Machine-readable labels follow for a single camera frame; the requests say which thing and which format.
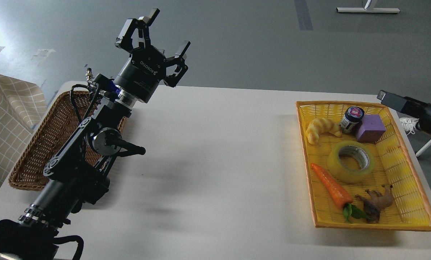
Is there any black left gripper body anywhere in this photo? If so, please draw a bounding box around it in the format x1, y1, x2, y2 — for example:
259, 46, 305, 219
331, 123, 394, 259
113, 47, 165, 103

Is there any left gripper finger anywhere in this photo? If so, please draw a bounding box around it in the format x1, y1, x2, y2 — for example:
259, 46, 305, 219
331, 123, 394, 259
115, 8, 160, 54
158, 41, 191, 87

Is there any yellow tape roll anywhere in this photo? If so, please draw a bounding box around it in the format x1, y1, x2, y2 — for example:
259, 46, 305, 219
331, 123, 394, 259
327, 140, 375, 184

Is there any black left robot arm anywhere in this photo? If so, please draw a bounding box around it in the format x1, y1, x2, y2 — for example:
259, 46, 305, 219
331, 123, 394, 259
0, 8, 190, 260

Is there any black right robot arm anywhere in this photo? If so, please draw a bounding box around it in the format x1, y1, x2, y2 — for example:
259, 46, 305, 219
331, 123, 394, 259
377, 90, 431, 135

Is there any brown wicker basket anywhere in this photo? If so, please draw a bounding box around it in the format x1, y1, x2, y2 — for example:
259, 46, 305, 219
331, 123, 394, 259
8, 90, 127, 191

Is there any beige checkered cloth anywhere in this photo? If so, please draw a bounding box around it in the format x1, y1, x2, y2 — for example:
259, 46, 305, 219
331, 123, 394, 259
0, 75, 47, 187

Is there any toy croissant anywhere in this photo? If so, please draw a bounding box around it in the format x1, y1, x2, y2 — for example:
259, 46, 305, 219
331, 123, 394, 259
306, 117, 343, 145

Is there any white stand base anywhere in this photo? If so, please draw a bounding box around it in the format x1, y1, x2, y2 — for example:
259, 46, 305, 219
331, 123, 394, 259
336, 0, 400, 14

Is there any small dark jar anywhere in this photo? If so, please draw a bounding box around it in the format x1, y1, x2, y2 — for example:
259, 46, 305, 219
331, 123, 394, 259
340, 106, 365, 134

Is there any purple foam block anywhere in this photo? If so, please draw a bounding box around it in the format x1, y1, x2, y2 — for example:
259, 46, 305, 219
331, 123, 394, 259
355, 114, 387, 143

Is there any orange toy carrot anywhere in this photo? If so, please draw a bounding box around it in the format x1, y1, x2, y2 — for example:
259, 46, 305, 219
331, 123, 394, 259
310, 163, 353, 209

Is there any white sneaker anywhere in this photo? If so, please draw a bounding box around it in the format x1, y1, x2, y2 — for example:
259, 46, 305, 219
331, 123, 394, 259
399, 117, 421, 135

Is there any yellow woven tray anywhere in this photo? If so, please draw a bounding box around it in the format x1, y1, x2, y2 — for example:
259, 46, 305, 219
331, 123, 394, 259
296, 101, 431, 231

